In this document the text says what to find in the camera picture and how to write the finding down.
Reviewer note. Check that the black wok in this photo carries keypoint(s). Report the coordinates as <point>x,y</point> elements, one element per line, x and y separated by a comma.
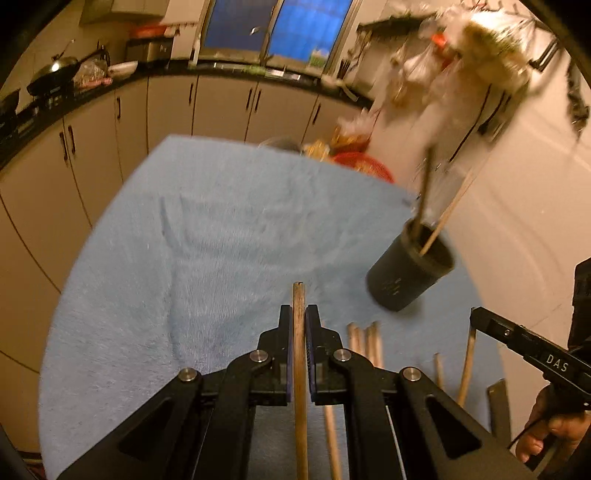
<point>61,70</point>

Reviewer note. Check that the blue table cloth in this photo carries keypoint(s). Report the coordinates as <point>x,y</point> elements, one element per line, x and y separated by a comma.
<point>192,260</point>

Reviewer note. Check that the metal toaster box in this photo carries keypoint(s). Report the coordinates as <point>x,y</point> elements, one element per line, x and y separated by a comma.
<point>148,49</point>

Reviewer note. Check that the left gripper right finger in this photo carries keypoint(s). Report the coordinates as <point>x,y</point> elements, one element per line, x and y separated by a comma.
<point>400,425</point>

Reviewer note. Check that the kitchen window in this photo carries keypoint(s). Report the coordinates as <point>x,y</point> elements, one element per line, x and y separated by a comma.
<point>304,35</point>

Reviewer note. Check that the person right hand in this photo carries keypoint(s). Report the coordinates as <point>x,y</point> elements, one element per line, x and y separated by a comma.
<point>568,428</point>

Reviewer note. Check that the black utensil holder cup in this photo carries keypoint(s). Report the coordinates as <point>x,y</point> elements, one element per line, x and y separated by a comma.
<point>402,274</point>

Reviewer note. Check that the yellow plastic bag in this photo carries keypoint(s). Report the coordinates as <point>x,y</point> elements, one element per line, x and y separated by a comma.
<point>319,150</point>

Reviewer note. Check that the wooden chopstick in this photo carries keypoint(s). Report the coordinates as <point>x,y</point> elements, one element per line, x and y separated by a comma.
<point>300,383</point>
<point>467,369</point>
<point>425,190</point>
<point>354,338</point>
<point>446,215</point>
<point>439,371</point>
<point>369,344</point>
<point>332,443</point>
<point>377,346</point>

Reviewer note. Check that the red plastic basin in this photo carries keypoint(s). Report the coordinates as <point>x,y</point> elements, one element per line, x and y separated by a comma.
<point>365,164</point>

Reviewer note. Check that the range hood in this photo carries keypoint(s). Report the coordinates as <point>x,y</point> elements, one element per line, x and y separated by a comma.
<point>97,11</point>

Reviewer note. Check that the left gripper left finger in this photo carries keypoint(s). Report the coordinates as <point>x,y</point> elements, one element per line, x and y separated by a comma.
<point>198,426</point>

